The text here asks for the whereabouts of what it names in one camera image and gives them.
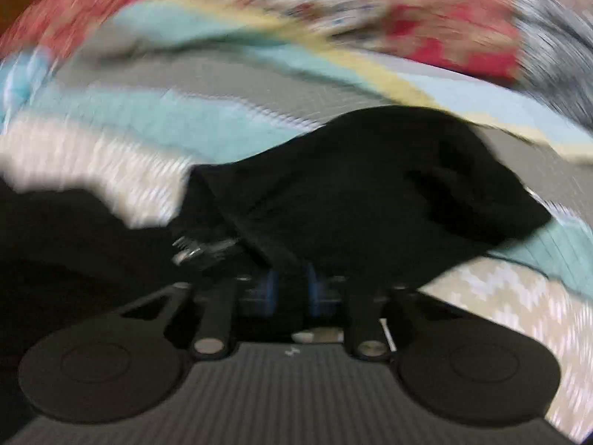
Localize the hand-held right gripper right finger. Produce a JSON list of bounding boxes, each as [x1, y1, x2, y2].
[[305, 263, 465, 361]]

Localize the blue white patterned cloth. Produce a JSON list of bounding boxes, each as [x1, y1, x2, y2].
[[503, 0, 593, 131]]

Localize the black pants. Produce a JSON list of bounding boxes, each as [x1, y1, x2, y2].
[[184, 104, 553, 290]]

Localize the striped chevron bedspread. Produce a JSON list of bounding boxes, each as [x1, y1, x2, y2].
[[0, 0, 593, 443]]

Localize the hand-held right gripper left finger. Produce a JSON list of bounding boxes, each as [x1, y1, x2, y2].
[[117, 268, 279, 361]]

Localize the red floral pillow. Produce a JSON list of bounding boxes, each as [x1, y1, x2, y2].
[[9, 0, 522, 82]]

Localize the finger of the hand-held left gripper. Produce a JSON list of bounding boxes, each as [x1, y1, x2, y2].
[[170, 234, 247, 270]]

